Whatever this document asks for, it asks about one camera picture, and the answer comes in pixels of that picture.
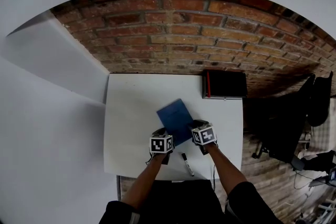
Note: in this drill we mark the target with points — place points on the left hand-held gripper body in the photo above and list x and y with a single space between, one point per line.
160 144

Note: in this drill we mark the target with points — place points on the person's right forearm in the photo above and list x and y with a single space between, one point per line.
225 170

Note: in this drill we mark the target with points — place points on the black and white marker pen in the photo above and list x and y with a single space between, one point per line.
188 164

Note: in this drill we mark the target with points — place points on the black storage box red edge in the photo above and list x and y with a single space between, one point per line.
227 84

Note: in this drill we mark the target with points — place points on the white table top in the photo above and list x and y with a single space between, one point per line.
131 102

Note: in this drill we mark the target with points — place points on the blue notebook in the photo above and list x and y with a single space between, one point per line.
176 120

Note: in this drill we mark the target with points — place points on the checked cloth covered table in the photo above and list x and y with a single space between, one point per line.
329 136

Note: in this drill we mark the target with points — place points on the black office chair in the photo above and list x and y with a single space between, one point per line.
278 123

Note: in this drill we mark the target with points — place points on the person's left forearm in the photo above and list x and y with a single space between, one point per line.
144 181

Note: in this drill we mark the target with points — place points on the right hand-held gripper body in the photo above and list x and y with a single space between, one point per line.
204 136

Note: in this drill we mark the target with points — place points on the person's black clothing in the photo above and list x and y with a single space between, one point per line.
181 202

